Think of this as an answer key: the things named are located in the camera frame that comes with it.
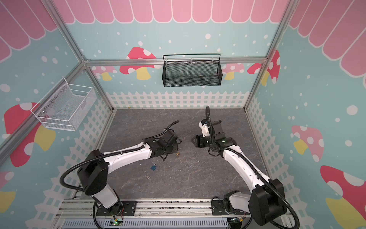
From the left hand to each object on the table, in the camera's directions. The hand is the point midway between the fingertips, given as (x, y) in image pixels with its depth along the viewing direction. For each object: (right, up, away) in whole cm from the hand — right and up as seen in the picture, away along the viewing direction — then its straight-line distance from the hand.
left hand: (175, 149), depth 87 cm
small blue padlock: (-14, -12, +2) cm, 19 cm away
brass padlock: (+1, -4, +7) cm, 8 cm away
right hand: (+12, +7, -6) cm, 15 cm away
